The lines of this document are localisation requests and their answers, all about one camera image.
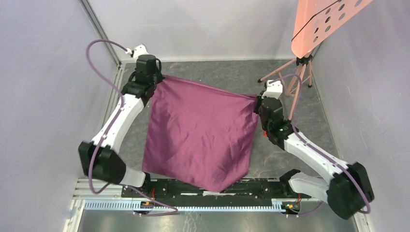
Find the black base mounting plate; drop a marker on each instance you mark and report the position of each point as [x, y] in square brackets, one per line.
[245, 192]

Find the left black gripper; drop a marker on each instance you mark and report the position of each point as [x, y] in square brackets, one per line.
[159, 77]

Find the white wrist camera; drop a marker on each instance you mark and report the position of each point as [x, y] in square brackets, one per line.
[137, 51]
[274, 89]

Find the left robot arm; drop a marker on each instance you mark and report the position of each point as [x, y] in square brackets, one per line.
[132, 101]

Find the purple cloth napkin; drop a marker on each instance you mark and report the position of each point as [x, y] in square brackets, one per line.
[199, 134]

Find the aluminium frame rail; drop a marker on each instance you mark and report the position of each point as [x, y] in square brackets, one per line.
[102, 35]

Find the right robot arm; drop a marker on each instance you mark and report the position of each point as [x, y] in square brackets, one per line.
[344, 187]

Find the pink music stand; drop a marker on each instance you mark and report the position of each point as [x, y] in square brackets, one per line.
[315, 21]

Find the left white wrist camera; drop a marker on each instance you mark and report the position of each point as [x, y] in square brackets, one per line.
[137, 51]

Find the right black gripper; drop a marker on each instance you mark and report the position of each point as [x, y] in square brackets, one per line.
[259, 101]

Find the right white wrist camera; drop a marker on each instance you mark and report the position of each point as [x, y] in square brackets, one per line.
[274, 89]

